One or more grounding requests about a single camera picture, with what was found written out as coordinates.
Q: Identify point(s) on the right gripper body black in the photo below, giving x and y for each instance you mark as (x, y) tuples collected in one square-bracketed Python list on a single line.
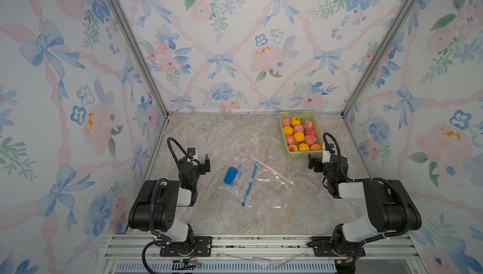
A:
[(328, 177)]

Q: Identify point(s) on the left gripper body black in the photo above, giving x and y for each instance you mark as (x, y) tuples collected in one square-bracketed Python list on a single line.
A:
[(199, 170)]

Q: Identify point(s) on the green plastic basket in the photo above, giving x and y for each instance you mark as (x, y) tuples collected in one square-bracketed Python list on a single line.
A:
[(309, 126)]

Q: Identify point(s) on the pink zipper clear bag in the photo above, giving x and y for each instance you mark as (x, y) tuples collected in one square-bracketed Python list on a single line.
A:
[(272, 188)]

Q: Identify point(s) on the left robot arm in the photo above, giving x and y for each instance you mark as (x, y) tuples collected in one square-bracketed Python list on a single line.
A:
[(154, 209)]

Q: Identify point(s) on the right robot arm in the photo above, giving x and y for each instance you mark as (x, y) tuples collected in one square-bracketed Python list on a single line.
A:
[(390, 210)]

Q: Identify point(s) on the pink peach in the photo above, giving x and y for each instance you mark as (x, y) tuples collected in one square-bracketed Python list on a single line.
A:
[(310, 140)]

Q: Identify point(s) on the blue zipper clear bag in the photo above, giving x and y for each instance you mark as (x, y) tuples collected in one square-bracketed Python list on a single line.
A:
[(239, 180)]

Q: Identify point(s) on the yellow peach with leaf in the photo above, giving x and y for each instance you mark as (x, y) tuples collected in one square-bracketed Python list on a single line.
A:
[(296, 121)]

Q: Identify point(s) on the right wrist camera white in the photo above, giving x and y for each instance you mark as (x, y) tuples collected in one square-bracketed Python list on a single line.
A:
[(328, 151)]

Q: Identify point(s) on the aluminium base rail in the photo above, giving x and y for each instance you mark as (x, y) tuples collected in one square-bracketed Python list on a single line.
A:
[(257, 253)]

